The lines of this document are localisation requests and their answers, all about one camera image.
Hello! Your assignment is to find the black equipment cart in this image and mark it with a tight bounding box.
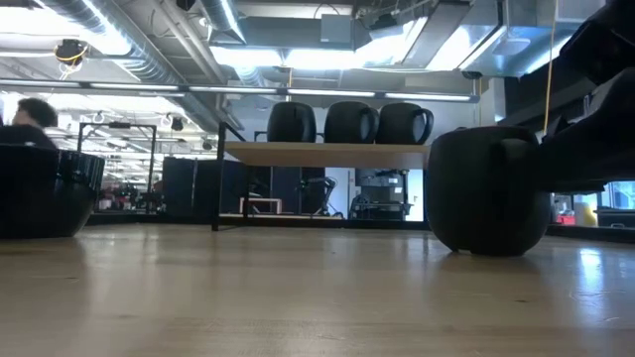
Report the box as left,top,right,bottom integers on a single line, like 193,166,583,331
349,168,413,222

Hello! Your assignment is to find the black mug red inside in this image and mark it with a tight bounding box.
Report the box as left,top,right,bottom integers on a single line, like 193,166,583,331
424,125,553,258

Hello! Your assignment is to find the wooden shelf with metal legs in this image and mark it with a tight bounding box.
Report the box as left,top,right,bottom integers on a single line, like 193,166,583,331
211,120,433,233

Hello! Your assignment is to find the black and yellow cable reel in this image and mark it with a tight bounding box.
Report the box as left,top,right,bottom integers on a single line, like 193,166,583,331
53,38,89,68

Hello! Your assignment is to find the yellow hanging cable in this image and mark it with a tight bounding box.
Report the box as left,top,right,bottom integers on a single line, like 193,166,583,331
542,0,560,136

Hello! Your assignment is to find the black metal rack frame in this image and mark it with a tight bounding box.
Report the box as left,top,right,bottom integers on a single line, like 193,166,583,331
76,122,158,214

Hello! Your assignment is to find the all black mug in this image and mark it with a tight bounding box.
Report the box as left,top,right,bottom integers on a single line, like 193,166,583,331
0,142,106,240

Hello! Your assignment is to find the person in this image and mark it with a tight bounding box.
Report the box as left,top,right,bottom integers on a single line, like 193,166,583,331
0,96,60,150

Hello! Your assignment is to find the white bench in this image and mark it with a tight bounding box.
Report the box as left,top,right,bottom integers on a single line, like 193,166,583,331
239,196,283,215

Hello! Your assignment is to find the black aluminium table frame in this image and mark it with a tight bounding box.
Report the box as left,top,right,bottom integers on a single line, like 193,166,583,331
88,212,635,244

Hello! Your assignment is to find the black mug yellow inside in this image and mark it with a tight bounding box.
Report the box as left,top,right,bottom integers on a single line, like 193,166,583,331
323,100,381,145

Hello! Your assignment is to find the cream cylinder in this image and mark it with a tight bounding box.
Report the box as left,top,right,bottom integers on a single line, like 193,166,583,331
573,200,599,228

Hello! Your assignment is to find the long ceiling light strip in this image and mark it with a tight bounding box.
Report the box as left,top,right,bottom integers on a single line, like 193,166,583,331
0,77,480,104

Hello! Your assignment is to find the black mug green inside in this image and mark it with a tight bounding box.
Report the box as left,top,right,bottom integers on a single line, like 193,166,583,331
375,102,436,146

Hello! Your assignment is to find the silver spiral ventilation duct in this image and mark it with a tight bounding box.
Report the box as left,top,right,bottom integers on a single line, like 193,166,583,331
42,0,244,133

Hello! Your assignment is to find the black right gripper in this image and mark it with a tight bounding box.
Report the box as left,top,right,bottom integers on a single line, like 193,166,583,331
538,66,635,193

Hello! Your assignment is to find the black partition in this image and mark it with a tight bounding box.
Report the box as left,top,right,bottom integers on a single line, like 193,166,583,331
162,156,326,219

